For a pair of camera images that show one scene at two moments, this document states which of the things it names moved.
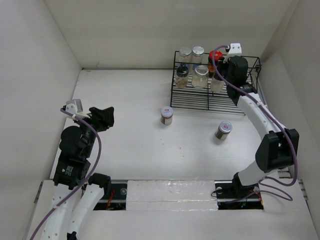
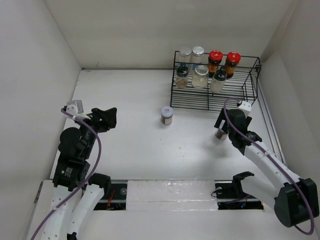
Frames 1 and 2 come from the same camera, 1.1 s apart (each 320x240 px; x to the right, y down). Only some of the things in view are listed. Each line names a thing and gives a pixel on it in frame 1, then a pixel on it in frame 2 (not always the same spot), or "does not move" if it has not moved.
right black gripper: (223, 63) -> (220, 119)
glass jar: (199, 78) does not move
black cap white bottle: (217, 85) does not move
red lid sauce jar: (211, 68) does not move
